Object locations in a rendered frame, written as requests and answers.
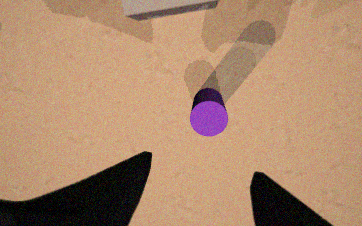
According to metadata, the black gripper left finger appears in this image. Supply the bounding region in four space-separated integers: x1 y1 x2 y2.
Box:
0 151 152 226

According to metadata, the beige square block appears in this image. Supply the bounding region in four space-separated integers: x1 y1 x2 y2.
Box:
121 0 217 21

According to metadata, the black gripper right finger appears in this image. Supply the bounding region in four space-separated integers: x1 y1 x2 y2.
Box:
250 171 334 226

